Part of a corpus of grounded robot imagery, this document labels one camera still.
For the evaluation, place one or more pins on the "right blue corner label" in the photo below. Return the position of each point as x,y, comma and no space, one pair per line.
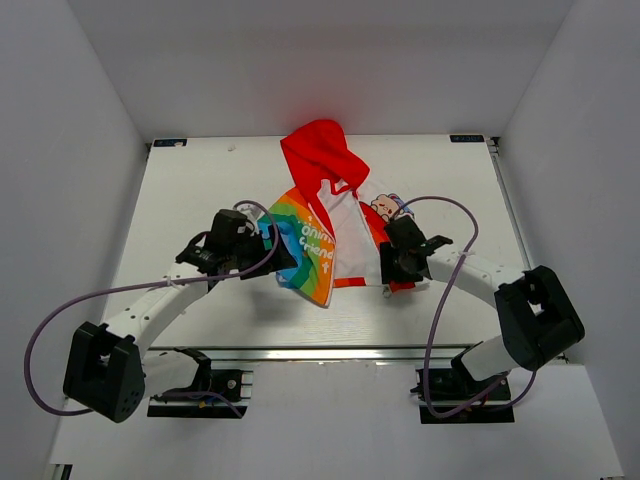
466,138

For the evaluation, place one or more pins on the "aluminium rail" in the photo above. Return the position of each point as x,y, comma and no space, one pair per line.
248,358
510,200

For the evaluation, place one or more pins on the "aluminium front rail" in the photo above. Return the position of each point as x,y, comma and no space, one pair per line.
248,358

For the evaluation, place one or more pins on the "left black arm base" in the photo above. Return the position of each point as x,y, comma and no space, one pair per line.
186,383

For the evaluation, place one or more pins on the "blue corner label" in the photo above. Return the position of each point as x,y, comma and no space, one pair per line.
169,143
466,138

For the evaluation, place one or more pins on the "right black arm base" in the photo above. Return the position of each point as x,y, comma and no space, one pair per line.
448,390

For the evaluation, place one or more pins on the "white red cartoon jacket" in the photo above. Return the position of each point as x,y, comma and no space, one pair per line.
338,210

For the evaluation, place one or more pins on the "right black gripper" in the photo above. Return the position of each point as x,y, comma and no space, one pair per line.
388,271

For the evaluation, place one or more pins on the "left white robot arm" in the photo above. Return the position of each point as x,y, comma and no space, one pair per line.
110,369

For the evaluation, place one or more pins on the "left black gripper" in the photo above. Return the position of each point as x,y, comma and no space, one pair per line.
281,260

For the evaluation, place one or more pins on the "left blue corner label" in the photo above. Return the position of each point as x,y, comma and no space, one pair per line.
169,143

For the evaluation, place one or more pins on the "aluminium right side rail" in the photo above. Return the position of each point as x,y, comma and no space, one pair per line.
510,200

